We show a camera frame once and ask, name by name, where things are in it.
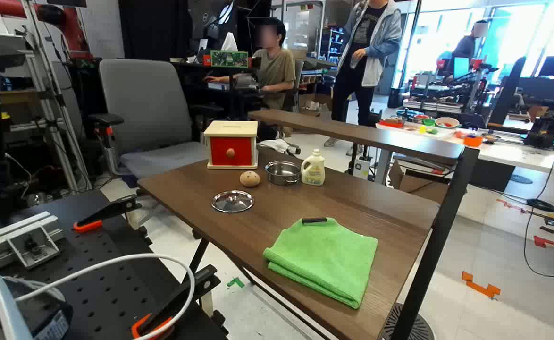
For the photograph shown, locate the wooden box with red drawer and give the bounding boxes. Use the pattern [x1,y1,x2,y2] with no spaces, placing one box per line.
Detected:
[203,120,259,170]

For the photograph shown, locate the silver metal ladder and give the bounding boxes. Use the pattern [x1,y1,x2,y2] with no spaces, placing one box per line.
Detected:
[21,0,92,192]

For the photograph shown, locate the black perforated robot stand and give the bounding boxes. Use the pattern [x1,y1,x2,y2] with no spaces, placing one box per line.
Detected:
[0,189,229,340]

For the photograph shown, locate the person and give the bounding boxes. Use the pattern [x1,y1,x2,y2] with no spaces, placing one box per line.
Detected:
[442,20,490,79]
[204,18,297,142]
[324,0,403,157]

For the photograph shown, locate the grey and black device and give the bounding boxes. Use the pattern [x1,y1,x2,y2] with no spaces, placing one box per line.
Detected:
[0,272,74,340]

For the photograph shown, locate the aluminium rail with bracket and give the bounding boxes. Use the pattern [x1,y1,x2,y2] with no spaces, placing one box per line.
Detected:
[0,211,64,272]

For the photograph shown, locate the black cable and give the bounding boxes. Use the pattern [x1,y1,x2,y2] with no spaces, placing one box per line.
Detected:
[522,158,554,279]

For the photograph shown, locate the green tissue box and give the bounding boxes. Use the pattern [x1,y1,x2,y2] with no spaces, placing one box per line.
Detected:
[209,32,250,68]

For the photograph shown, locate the cardboard box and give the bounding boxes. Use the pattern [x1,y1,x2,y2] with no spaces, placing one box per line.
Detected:
[388,160,453,195]

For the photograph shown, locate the black clamp with orange handle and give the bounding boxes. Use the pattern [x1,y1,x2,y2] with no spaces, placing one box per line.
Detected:
[73,195,142,234]
[131,264,221,340]

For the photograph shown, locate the green folded cloth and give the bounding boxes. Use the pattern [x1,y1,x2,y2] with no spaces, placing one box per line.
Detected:
[262,218,379,310]

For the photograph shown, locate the silver metal pot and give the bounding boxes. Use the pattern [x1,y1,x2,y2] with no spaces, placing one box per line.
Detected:
[265,161,302,186]

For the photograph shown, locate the grey office chair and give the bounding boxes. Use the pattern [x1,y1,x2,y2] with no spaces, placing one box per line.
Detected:
[88,59,211,180]

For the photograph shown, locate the brown toy potato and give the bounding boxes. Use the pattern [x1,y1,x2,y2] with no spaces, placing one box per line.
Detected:
[239,170,262,188]

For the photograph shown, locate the white table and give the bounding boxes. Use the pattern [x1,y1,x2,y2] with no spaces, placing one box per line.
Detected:
[376,117,554,192]

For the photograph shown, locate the round grey floor base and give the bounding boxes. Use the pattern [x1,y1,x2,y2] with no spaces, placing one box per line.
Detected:
[382,302,436,340]

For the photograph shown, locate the white plastic bottle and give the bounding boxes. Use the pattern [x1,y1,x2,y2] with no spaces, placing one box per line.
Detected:
[301,149,326,186]

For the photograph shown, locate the white cable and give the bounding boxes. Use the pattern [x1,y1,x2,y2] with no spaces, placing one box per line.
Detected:
[15,254,196,340]

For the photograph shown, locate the silver pot lid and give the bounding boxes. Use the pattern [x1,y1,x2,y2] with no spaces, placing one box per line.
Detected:
[211,190,255,213]

